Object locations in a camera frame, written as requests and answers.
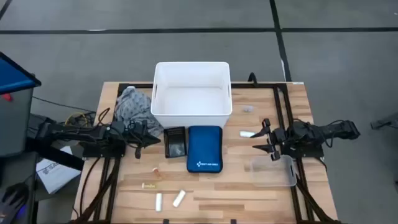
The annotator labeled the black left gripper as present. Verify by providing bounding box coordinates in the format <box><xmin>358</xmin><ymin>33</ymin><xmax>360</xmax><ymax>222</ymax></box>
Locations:
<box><xmin>124</xmin><ymin>119</ymin><xmax>162</xmax><ymax>160</ymax></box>

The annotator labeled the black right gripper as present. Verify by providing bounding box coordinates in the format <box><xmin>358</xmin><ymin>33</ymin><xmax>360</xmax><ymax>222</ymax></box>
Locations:
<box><xmin>249</xmin><ymin>118</ymin><xmax>289</xmax><ymax>162</ymax></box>

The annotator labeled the small black slotted basket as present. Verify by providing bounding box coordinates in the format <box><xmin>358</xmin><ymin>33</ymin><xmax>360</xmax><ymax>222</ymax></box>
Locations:
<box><xmin>163</xmin><ymin>126</ymin><xmax>188</xmax><ymax>159</ymax></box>

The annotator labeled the clear plastic container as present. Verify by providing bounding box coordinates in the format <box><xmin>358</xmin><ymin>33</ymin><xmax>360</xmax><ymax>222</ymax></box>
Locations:
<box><xmin>249</xmin><ymin>154</ymin><xmax>297</xmax><ymax>188</ymax></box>

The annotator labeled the grey crumpled cloth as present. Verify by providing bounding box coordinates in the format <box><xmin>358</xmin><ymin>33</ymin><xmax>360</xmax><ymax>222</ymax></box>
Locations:
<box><xmin>113</xmin><ymin>86</ymin><xmax>164</xmax><ymax>138</ymax></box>

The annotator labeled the blue first aid pouch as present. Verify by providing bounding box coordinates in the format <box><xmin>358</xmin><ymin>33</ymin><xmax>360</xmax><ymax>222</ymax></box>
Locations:
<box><xmin>186</xmin><ymin>125</ymin><xmax>224</xmax><ymax>174</ymax></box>

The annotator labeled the white perforated panel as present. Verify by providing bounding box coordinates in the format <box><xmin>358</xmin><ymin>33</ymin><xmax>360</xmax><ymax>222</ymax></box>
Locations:
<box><xmin>150</xmin><ymin>61</ymin><xmax>233</xmax><ymax>129</ymax></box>

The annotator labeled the black stand beam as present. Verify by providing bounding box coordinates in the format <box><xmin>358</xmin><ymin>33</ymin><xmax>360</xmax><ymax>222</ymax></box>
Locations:
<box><xmin>24</xmin><ymin>138</ymin><xmax>85</xmax><ymax>171</ymax></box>

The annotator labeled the white paper sheet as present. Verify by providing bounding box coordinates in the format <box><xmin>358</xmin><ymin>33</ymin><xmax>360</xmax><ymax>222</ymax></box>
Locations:
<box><xmin>35</xmin><ymin>146</ymin><xmax>82</xmax><ymax>195</ymax></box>

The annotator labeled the black stand leg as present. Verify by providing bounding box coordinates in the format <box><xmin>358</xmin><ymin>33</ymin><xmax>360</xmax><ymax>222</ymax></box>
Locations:
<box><xmin>370</xmin><ymin>111</ymin><xmax>398</xmax><ymax>130</ymax></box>

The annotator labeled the grey cabinet with blue top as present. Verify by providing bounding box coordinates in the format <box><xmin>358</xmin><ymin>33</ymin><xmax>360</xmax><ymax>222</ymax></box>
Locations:
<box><xmin>0</xmin><ymin>51</ymin><xmax>42</xmax><ymax>158</ymax></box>

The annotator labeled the black glove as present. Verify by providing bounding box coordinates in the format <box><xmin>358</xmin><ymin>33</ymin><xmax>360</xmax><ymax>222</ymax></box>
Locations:
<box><xmin>0</xmin><ymin>182</ymin><xmax>32</xmax><ymax>224</ymax></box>

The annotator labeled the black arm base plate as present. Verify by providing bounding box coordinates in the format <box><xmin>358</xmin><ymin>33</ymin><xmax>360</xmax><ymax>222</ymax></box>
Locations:
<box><xmin>82</xmin><ymin>143</ymin><xmax>127</xmax><ymax>158</ymax></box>
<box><xmin>279</xmin><ymin>144</ymin><xmax>325</xmax><ymax>160</ymax></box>

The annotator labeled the brown looped cable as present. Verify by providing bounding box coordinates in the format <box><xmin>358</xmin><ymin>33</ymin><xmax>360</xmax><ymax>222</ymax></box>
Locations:
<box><xmin>97</xmin><ymin>107</ymin><xmax>111</xmax><ymax>127</ymax></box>

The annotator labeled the black left arm cable bundle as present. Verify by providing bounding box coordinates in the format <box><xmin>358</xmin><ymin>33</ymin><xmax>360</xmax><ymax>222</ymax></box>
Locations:
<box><xmin>74</xmin><ymin>155</ymin><xmax>123</xmax><ymax>224</ymax></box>

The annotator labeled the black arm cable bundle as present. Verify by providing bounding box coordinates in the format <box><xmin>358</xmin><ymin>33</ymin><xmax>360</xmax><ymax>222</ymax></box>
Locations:
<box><xmin>74</xmin><ymin>155</ymin><xmax>123</xmax><ymax>224</ymax></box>
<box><xmin>294</xmin><ymin>172</ymin><xmax>340</xmax><ymax>224</ymax></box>

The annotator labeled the yellow cable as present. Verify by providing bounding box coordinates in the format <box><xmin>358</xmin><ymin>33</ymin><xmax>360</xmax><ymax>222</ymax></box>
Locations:
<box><xmin>64</xmin><ymin>111</ymin><xmax>90</xmax><ymax>127</ymax></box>

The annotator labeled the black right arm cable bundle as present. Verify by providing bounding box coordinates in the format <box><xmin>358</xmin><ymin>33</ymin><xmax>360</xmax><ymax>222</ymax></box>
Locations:
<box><xmin>294</xmin><ymin>172</ymin><xmax>340</xmax><ymax>224</ymax></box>

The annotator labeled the thin black floor cable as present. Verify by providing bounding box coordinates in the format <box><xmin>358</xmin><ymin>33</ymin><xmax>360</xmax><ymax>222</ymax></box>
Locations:
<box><xmin>32</xmin><ymin>96</ymin><xmax>97</xmax><ymax>114</ymax></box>

